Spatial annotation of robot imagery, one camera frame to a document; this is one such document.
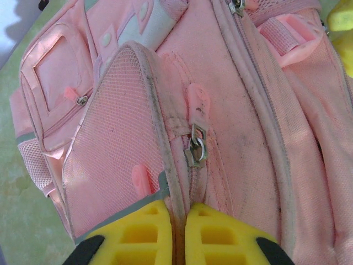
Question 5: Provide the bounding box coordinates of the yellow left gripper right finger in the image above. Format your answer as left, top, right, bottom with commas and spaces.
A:
184, 203, 282, 265

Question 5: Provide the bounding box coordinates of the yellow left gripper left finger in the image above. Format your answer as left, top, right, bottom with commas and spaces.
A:
62, 199, 177, 265

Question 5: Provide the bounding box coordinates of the pink school backpack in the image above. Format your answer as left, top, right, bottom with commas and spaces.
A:
8, 0, 353, 265

